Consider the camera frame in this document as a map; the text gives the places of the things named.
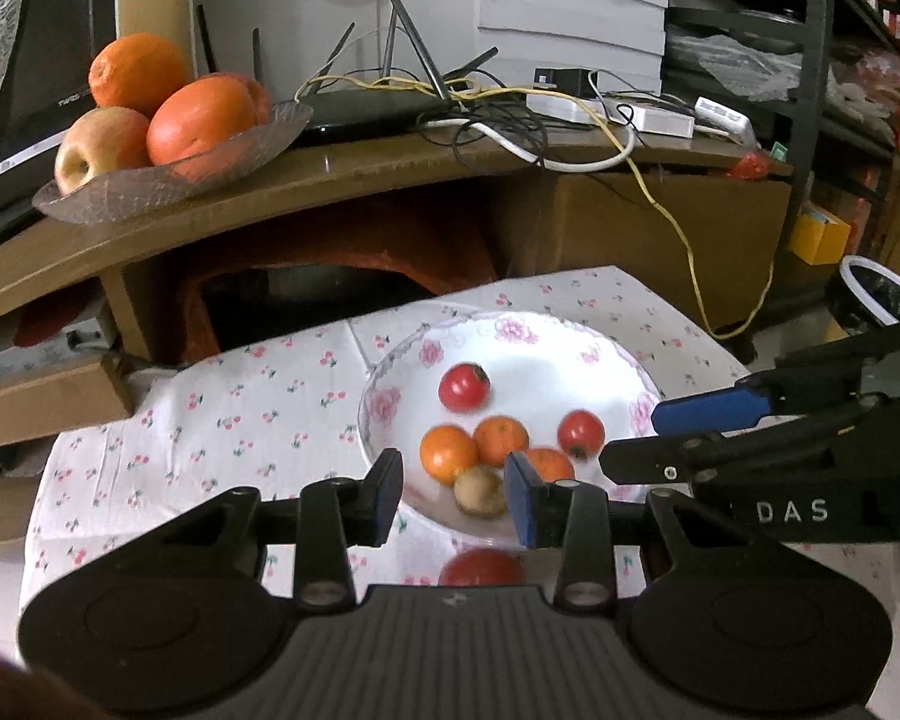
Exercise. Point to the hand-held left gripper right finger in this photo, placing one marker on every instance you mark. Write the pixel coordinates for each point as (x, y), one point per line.
(521, 502)

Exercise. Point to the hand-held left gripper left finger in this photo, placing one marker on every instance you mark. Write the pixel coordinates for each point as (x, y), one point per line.
(381, 499)

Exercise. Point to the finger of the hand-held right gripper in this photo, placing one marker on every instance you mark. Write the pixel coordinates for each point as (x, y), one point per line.
(645, 461)
(709, 409)

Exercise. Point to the brown kiwi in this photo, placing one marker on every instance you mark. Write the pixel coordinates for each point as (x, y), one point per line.
(476, 493)

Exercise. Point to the small orange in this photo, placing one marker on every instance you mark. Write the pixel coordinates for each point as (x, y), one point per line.
(501, 439)

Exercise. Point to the small red fruit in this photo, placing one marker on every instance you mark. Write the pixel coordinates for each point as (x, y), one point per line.
(581, 433)
(464, 386)

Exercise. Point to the large dark red apple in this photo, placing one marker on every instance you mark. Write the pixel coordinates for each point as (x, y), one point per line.
(480, 568)

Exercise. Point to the white floral bowl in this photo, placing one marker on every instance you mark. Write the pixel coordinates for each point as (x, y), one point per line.
(540, 367)

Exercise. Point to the cherry print tablecloth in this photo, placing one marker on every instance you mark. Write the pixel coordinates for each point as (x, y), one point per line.
(232, 420)

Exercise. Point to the yellow box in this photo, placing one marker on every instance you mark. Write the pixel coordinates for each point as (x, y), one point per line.
(819, 236)

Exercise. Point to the red plastic item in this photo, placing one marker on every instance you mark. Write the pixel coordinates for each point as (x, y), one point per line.
(750, 165)

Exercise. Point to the white power strip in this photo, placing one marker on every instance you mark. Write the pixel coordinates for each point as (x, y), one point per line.
(664, 121)

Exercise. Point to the white labelled device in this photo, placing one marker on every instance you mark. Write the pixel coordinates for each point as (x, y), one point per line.
(724, 116)

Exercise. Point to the wooden television stand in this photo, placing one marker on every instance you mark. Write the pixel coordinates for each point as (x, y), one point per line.
(345, 180)

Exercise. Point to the clear plastic bag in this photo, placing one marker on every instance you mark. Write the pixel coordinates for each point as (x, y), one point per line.
(735, 64)

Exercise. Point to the black power adapter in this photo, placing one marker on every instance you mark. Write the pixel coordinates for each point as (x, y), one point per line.
(562, 81)

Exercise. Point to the black metal rack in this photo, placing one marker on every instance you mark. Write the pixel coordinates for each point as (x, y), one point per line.
(810, 52)

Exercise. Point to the silver media player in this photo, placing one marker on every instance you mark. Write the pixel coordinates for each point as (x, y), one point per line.
(37, 360)

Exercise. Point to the glass fruit dish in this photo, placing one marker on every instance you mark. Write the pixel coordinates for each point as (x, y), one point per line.
(157, 184)

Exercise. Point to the black router with antennas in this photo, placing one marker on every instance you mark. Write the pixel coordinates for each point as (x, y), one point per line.
(375, 109)

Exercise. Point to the large orange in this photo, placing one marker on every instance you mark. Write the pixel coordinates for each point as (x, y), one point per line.
(199, 120)
(259, 97)
(139, 75)

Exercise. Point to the stack of white boards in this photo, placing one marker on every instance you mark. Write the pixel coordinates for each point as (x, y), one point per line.
(570, 0)

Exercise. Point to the yellow red apple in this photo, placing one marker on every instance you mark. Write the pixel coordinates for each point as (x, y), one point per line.
(97, 146)

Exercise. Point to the black television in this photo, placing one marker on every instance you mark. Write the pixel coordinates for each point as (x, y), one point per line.
(52, 37)

